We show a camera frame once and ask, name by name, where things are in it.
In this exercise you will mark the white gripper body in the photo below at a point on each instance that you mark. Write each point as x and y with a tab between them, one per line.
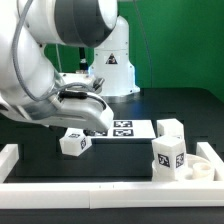
83	110

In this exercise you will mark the white round stool seat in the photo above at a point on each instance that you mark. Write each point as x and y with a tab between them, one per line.
197	169

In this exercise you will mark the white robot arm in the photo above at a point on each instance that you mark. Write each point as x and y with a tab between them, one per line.
32	88

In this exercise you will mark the white marker sheet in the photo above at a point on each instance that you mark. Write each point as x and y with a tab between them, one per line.
125	131

